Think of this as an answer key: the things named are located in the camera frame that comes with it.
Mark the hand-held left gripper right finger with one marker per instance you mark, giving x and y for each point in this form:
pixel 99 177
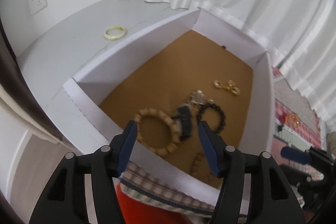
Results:
pixel 208 151

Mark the silver pendant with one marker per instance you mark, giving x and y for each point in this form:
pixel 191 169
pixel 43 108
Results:
pixel 199 97

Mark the patchwork cat blanket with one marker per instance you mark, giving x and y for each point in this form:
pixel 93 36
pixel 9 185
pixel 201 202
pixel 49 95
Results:
pixel 288 98

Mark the plaid cloth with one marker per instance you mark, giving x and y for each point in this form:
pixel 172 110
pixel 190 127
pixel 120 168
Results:
pixel 157 211

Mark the pale jade bangle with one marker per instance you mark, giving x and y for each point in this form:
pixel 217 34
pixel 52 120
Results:
pixel 109 34

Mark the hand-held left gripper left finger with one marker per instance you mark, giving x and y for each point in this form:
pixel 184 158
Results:
pixel 128 146

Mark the amber bangle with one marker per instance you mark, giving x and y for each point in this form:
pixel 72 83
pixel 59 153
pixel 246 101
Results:
pixel 293 116

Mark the white wall socket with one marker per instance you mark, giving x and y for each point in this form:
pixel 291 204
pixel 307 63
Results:
pixel 38 2

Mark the white cardboard box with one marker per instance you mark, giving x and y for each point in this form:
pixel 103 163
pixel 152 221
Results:
pixel 162 29

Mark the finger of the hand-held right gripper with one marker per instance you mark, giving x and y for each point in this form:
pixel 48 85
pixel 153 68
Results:
pixel 296 172
pixel 294 154

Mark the red bead ornament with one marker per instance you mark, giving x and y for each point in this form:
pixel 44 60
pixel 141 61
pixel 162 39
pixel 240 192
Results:
pixel 282 117

